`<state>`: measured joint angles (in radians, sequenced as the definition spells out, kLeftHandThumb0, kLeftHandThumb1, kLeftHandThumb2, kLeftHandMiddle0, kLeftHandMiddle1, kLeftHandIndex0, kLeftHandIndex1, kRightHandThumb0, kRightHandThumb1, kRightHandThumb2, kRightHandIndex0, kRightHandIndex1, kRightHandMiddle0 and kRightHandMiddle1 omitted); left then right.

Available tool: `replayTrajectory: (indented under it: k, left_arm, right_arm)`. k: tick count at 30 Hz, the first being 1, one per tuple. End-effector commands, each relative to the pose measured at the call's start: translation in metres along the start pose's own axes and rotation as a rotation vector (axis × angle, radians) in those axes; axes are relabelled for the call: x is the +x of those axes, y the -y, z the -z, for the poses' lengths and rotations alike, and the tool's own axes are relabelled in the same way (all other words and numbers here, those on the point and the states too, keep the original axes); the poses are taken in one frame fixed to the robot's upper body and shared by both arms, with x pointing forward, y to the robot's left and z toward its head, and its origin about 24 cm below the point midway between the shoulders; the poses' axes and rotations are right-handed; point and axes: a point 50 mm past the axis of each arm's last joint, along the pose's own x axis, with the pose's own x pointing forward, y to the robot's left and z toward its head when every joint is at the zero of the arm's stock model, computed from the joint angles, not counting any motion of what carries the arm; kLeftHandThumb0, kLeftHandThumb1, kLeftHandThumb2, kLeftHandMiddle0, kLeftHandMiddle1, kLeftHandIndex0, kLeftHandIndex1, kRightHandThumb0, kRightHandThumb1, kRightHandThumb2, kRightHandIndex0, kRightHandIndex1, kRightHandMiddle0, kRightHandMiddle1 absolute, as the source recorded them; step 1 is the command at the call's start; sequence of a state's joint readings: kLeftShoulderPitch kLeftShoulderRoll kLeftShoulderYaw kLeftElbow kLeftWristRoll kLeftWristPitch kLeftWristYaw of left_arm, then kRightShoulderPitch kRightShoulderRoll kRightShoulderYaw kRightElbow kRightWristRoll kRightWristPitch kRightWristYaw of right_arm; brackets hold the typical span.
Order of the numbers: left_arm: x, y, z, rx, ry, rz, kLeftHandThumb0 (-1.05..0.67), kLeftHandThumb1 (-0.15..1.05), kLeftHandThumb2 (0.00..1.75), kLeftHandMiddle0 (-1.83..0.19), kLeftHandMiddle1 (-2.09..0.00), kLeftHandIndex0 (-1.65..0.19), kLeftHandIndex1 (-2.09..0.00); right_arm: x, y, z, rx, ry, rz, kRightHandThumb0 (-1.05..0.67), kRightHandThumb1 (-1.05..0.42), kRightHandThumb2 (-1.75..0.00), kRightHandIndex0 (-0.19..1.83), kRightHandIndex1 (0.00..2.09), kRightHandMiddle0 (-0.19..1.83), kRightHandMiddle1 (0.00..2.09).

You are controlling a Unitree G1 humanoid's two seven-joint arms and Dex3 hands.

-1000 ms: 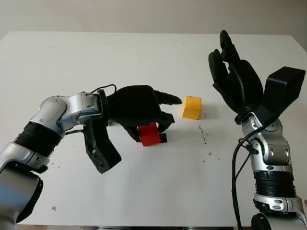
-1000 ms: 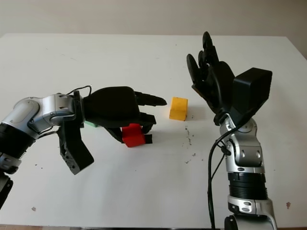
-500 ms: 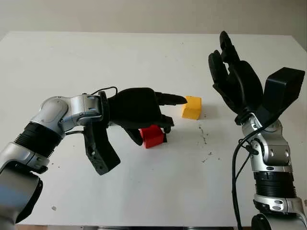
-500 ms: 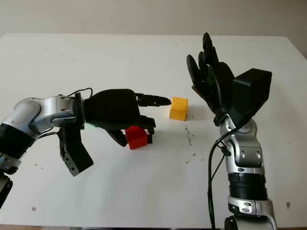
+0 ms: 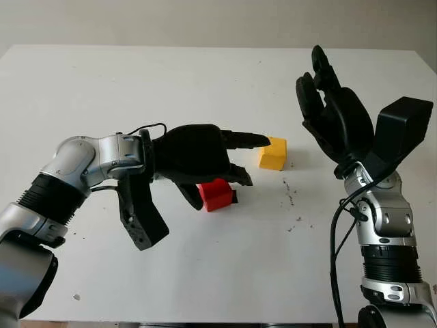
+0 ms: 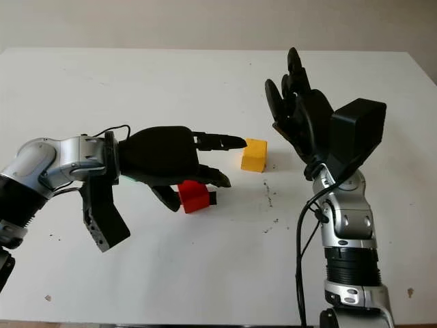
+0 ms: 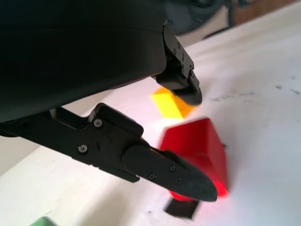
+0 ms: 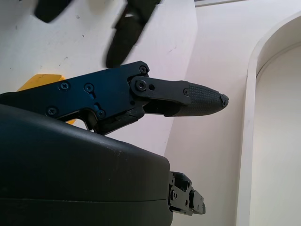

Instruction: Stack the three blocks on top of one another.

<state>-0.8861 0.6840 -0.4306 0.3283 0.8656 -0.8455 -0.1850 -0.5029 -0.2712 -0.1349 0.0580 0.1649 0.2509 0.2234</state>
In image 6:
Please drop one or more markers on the black tape strip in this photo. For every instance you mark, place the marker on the black tape strip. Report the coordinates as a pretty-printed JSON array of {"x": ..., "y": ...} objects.
[{"x": 213, "y": 199}]

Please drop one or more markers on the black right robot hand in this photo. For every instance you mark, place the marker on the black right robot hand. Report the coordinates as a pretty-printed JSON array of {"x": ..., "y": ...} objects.
[{"x": 310, "y": 119}]

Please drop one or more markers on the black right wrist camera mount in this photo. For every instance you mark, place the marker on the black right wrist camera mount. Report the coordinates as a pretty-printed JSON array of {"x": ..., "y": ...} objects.
[{"x": 358, "y": 130}]

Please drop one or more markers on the red wooden block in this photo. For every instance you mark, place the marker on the red wooden block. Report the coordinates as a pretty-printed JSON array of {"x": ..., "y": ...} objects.
[{"x": 194, "y": 198}]

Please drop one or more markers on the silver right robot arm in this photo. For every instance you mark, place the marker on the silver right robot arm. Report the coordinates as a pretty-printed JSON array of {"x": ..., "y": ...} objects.
[{"x": 351, "y": 218}]

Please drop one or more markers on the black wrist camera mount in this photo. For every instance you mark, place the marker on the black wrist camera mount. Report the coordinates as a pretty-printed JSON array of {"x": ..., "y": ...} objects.
[
  {"x": 102, "y": 218},
  {"x": 358, "y": 130}
]

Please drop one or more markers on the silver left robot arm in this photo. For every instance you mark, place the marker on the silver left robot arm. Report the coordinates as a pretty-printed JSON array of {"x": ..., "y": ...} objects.
[{"x": 41, "y": 160}]

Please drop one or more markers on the yellow wooden block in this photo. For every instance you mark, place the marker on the yellow wooden block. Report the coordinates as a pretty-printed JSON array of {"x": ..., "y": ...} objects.
[{"x": 254, "y": 157}]

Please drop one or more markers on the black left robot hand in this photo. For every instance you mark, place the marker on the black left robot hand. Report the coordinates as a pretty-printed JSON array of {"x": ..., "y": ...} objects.
[{"x": 157, "y": 153}]

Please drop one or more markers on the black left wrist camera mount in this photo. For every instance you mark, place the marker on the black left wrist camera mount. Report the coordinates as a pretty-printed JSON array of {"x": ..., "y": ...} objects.
[{"x": 102, "y": 218}]

